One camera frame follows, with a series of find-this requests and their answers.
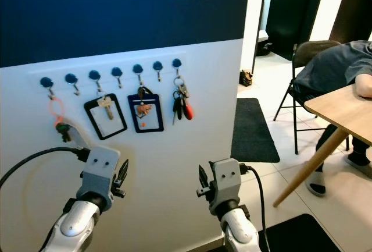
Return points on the person in grey shirt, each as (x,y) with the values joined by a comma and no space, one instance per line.
(331,68)

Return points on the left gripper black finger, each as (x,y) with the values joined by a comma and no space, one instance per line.
(124,173)

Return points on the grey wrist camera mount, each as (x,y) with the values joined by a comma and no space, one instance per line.
(100,167)
(229,179)

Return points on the orange loop green key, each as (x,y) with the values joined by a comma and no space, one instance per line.
(62,131)

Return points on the white key tag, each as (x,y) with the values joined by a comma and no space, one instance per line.
(75,137)

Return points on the dark brown door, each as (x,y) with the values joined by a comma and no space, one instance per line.
(354,4)

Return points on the blue badge holder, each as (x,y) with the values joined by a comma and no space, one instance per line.
(145,125)

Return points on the white key hook rail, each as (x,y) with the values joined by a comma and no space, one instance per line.
(128,83)

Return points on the black folding chair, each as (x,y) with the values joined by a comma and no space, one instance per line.
(305,51)

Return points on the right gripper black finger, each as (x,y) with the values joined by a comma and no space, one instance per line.
(211,173)
(203,177)

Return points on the silver key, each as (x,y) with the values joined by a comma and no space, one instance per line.
(107,109)

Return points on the small black floor mat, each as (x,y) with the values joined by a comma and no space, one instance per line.
(253,135)

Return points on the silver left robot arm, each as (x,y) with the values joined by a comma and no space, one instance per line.
(78,226)

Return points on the blue knob metal hook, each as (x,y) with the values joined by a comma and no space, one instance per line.
(71,78)
(157,65)
(95,75)
(138,68)
(176,63)
(117,71)
(46,81)

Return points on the wooden table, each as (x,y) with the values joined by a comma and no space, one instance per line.
(343,109)

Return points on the large black floor mat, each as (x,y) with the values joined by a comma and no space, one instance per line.
(302,234)

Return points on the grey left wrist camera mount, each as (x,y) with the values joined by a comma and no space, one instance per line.
(100,167)

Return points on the dark green door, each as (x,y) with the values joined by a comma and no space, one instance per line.
(290,7)

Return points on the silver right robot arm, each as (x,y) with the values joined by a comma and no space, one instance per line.
(238,231)

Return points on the key bunch with red fob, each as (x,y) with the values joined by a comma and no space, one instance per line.
(188,112)

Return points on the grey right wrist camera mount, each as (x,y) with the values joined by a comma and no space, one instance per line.
(229,179)

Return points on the brown shoe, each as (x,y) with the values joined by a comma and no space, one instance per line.
(246,78)

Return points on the black badge holder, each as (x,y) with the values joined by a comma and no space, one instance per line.
(90,121)

